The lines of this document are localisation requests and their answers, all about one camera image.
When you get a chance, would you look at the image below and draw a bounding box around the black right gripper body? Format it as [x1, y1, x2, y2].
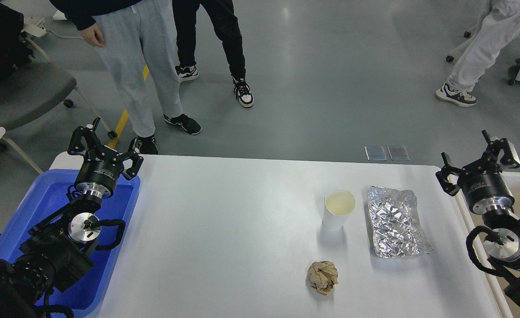
[457, 167, 515, 215]

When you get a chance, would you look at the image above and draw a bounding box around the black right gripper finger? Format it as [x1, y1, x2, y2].
[482, 129, 520, 173]
[435, 152, 463, 197]

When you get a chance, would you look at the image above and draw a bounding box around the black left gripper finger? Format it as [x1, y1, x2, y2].
[68, 117, 103, 156]
[117, 138, 144, 180]

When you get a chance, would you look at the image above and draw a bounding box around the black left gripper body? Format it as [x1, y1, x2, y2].
[74, 149, 124, 199]

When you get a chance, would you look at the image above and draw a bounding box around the white paper cup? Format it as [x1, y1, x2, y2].
[322, 189, 356, 230]

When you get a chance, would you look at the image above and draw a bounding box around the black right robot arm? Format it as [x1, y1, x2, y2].
[435, 130, 520, 308]

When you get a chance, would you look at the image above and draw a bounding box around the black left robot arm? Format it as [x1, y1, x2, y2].
[0, 117, 143, 318]

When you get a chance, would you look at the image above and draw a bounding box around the white plastic bin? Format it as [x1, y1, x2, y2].
[455, 171, 520, 318]

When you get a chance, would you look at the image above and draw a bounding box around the blue plastic bin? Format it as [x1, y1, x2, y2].
[0, 169, 141, 318]

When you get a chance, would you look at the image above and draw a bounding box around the right metal floor plate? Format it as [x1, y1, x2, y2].
[387, 146, 410, 161]

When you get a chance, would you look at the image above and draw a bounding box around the metal floor plate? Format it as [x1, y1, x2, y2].
[387, 146, 410, 161]
[365, 146, 387, 161]

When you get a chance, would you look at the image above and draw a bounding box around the crumpled aluminium foil tray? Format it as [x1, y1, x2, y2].
[367, 186, 433, 258]

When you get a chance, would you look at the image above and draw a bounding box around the left metal floor plate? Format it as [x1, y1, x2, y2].
[365, 146, 387, 161]

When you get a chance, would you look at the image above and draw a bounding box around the grey office chair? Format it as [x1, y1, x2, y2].
[0, 0, 118, 175]

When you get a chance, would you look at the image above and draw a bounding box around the person in grey sweatpants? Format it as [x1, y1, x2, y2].
[52, 0, 201, 155]

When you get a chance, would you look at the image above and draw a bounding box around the person in white trousers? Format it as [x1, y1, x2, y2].
[435, 0, 520, 107]

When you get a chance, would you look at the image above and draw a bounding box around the crumpled brown paper ball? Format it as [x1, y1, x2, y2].
[307, 261, 339, 296]

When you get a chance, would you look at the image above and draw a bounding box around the person in black trousers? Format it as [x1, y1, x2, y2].
[172, 0, 255, 109]

